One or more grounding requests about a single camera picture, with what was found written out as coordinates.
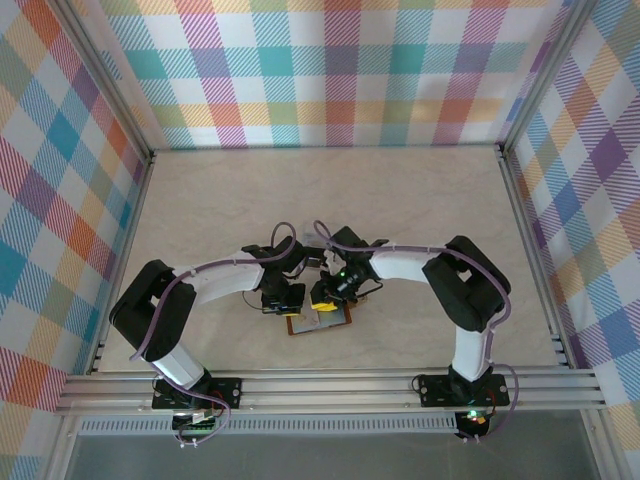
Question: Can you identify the aluminium upright frame post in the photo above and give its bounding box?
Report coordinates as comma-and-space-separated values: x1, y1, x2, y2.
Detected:
499, 0, 599, 154
52, 0, 156, 161

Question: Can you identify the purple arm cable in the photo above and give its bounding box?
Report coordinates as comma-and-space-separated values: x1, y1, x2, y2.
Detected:
128, 221, 296, 450
312, 219, 520, 446

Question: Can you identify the aluminium lower frame post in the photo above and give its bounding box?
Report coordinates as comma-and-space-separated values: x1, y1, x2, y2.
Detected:
42, 412, 81, 480
582, 409, 624, 480

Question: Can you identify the brown leather card holder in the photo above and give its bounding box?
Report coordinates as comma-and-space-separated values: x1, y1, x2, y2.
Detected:
282, 298, 370, 338

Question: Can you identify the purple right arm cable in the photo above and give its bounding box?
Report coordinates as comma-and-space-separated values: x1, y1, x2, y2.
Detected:
312, 219, 520, 446

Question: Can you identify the wide aluminium base rail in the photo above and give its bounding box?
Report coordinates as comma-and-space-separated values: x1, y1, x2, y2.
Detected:
53, 367, 606, 414

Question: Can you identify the aluminium side rail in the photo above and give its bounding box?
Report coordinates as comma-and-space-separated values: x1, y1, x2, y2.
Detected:
497, 143, 574, 371
84, 149, 159, 376

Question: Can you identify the clear acrylic card stand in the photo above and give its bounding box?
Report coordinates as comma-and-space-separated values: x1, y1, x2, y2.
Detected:
299, 223, 331, 274

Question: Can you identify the grey slotted cable duct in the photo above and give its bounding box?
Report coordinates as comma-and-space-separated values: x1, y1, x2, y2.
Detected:
77, 417, 461, 437

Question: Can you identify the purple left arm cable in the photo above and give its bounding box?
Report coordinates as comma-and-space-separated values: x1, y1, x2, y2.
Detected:
128, 221, 296, 450

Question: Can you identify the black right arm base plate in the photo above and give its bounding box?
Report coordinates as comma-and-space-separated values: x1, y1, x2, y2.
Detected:
417, 372, 510, 409

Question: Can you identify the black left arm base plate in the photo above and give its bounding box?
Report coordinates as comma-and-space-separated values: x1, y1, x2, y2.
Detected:
151, 377, 245, 412

